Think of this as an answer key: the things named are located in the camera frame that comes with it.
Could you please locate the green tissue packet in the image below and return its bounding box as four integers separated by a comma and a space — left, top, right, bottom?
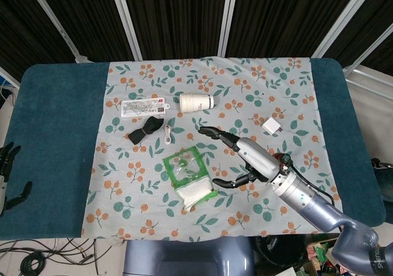
161, 146, 219, 212

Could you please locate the black waste bin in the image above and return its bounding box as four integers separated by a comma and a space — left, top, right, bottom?
254, 234, 308, 270

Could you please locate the white ruler set package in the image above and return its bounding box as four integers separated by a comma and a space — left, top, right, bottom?
120, 96, 171, 119

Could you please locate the black cloth bundle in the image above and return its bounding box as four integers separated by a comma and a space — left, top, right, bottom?
127, 116, 164, 145

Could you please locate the white paper cup stack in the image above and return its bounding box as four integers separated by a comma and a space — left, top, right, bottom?
179, 92, 216, 114

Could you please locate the black partition screen panel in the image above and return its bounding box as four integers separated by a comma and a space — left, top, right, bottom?
0, 0, 77, 83
33, 0, 142, 62
115, 0, 234, 60
219, 0, 374, 58
319, 0, 393, 74

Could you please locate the teal table cover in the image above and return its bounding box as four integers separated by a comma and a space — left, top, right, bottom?
0, 57, 387, 243

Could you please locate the white power adapter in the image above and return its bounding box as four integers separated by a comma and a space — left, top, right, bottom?
262, 117, 283, 134

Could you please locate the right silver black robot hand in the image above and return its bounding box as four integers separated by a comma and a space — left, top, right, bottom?
198, 126, 282, 190

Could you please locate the blue-grey robot torso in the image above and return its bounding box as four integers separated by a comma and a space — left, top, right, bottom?
122, 235, 255, 276

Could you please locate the coiled dark floor cable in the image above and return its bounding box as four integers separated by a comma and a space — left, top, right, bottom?
20, 250, 47, 274

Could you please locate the black floor cable tangle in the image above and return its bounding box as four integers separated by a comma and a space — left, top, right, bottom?
0, 238, 123, 276

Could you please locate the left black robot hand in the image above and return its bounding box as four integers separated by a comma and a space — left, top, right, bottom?
0, 142, 33, 217

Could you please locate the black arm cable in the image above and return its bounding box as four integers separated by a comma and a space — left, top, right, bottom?
288, 162, 335, 205

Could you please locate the floral grey tablecloth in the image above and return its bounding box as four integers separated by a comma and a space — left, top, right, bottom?
80, 56, 341, 239

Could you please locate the dark blue rounded seat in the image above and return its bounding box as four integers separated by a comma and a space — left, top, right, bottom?
370, 157, 393, 202

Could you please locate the cardboard box with clutter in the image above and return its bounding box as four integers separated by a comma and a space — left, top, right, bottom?
303, 232, 348, 276

